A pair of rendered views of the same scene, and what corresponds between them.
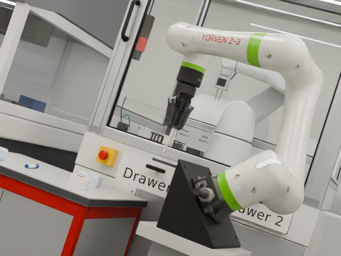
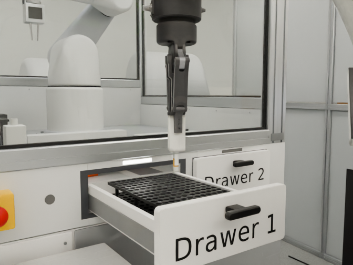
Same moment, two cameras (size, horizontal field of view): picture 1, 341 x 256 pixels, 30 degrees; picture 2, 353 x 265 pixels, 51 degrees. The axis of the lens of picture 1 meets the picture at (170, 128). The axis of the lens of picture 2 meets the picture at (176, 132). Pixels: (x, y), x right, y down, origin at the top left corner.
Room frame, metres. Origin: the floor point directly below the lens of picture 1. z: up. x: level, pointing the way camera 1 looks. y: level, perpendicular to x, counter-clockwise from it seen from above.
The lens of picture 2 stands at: (1.93, 0.55, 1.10)
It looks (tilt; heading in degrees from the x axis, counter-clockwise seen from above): 6 degrees down; 308
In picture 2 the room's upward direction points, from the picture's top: straight up
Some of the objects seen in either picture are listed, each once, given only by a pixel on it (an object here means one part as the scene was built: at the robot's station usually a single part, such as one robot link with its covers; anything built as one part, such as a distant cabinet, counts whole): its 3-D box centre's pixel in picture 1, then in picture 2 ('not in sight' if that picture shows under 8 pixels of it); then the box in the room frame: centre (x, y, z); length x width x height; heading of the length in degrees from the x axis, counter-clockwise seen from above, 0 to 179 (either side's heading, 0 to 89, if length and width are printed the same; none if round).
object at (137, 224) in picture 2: not in sight; (163, 201); (2.45, -0.07, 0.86); 0.40 x 0.26 x 0.06; 162
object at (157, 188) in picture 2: not in sight; (165, 200); (2.44, -0.07, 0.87); 0.22 x 0.18 x 0.06; 162
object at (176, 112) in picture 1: (174, 113); (177, 84); (2.35, 0.00, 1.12); 0.04 x 0.01 x 0.11; 47
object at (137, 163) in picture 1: (156, 178); (227, 224); (2.25, -0.01, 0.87); 0.29 x 0.02 x 0.11; 72
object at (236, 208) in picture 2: (156, 168); (238, 210); (2.23, 0.00, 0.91); 0.07 x 0.04 x 0.01; 72
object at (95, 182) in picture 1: (89, 179); not in sight; (2.42, 0.23, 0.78); 0.12 x 0.08 x 0.04; 177
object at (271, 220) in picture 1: (254, 208); (234, 172); (2.46, -0.41, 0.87); 0.29 x 0.02 x 0.11; 72
